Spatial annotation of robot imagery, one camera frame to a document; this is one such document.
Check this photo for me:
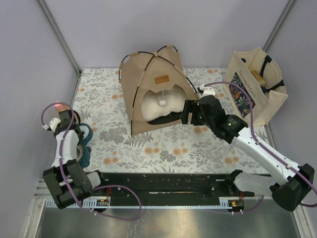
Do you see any white fluffy cushion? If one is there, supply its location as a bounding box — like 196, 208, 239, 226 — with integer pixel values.
142, 85, 187, 121

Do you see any white slotted cable duct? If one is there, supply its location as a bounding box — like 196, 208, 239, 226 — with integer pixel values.
46, 197, 245, 208

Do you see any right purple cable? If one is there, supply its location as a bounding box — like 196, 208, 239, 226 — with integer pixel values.
204, 81, 317, 215

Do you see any black tent pole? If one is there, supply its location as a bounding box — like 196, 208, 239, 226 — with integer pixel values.
118, 51, 203, 112
120, 45, 183, 137

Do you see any floral patterned table mat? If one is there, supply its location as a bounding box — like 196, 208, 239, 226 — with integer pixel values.
73, 68, 265, 174

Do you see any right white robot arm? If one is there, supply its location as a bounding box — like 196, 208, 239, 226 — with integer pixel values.
180, 95, 315, 212

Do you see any wooden block in bag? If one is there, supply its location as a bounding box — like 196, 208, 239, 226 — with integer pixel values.
248, 65, 265, 86

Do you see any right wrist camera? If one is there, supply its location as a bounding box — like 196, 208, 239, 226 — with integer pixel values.
197, 84, 215, 98

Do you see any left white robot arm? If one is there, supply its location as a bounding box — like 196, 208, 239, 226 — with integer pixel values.
43, 109, 107, 209

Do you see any teal double pet bowl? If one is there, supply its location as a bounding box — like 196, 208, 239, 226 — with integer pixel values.
74, 123, 93, 168

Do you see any pink capped plastic bottle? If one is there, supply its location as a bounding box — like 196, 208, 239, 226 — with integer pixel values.
54, 101, 81, 126

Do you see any beige fabric pet tent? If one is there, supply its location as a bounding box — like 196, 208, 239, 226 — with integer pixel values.
118, 45, 199, 136

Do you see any cream floral tote bag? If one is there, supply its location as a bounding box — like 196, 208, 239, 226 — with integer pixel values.
223, 48, 288, 127

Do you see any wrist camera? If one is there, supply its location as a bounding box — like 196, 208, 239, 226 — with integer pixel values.
197, 84, 215, 98
42, 118, 61, 132

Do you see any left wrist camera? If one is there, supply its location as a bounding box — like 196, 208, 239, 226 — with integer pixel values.
42, 118, 61, 132

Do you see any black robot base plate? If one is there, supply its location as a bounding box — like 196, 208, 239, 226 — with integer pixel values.
94, 171, 256, 206

